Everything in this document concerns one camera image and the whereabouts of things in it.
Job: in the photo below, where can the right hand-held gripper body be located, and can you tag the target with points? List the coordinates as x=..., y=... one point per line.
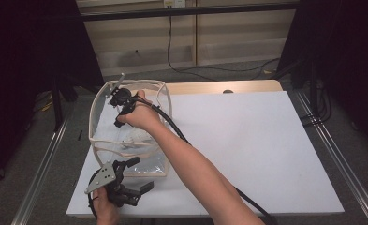
x=122, y=97

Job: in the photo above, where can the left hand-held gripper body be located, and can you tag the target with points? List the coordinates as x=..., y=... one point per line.
x=104, y=176

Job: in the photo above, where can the white feather shuttlecock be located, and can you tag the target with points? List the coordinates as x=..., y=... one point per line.
x=141, y=137

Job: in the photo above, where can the clear storage bag beige trim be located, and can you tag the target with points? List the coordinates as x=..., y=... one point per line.
x=110, y=140

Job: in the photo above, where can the person's right hand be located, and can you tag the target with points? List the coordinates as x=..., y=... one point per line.
x=142, y=115

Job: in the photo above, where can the person's left hand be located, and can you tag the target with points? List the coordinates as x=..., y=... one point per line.
x=105, y=212

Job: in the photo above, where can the small black floor object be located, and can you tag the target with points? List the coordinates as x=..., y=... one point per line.
x=80, y=135

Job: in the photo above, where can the black metal stand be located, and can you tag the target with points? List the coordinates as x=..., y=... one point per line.
x=57, y=106

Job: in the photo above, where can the black horizontal bar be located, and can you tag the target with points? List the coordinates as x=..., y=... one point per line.
x=172, y=12

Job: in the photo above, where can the dark curtain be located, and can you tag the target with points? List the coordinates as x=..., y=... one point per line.
x=353, y=62
x=22, y=62

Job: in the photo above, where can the dark round table grommet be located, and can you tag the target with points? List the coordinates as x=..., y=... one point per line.
x=228, y=91

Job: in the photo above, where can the white table cover sheet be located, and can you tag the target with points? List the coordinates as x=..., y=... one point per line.
x=266, y=140

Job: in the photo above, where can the wooden table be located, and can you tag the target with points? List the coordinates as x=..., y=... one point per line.
x=250, y=86

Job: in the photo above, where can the metal floor rail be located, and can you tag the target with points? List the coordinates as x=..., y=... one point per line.
x=355, y=179
x=38, y=184

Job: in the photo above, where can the white wall socket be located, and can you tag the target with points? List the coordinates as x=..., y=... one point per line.
x=173, y=3

